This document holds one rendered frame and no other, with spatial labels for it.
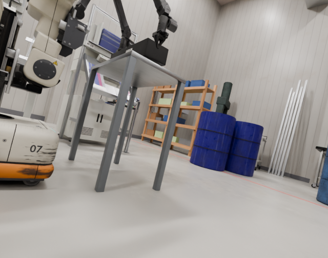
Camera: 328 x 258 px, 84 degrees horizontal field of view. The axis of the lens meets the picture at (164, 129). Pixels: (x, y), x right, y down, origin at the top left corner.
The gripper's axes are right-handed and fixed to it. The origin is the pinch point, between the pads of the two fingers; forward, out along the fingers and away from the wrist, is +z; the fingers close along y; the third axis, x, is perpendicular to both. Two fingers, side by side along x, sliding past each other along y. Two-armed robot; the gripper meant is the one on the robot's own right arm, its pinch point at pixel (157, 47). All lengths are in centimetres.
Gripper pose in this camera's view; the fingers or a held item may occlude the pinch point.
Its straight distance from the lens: 129.6
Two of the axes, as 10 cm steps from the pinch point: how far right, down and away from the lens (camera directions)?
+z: -2.1, 9.8, -0.1
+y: -6.3, -1.3, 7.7
